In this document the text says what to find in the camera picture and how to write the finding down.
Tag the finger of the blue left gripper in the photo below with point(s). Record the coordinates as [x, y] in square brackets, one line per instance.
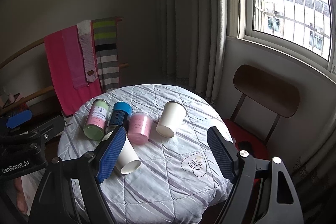
[16, 119]

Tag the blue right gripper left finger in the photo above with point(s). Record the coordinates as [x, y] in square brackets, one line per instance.
[107, 152]

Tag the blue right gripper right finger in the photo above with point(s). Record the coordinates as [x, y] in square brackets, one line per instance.
[224, 152]

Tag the blue and black cup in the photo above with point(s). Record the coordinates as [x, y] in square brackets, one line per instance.
[120, 116]

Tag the white paper cup near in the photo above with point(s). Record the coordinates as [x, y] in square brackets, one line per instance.
[127, 162]

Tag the white paper cup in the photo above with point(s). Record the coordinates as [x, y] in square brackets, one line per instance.
[171, 119]
[127, 162]

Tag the white paper cup far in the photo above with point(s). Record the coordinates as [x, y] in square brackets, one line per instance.
[171, 119]

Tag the green and pink can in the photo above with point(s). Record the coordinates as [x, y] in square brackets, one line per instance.
[94, 128]

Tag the wooden towel rack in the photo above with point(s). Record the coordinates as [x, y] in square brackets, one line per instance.
[48, 89]

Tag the hot pink towel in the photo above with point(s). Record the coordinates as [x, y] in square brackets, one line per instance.
[70, 98]

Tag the white striped quilted tablecloth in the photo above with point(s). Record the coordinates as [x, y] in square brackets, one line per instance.
[178, 178]

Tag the brown wooden chair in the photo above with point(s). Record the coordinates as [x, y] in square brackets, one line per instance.
[265, 99]

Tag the light pink towel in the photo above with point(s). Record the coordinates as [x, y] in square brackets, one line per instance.
[74, 56]

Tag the knitted white purple scarf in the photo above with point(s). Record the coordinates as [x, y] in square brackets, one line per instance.
[85, 39]

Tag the green grey striped scarf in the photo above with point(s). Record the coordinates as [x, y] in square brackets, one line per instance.
[105, 45]

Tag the white framed window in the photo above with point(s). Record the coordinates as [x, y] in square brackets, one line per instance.
[303, 29]

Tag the beige curtain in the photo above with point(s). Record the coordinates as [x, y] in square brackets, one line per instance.
[192, 40]

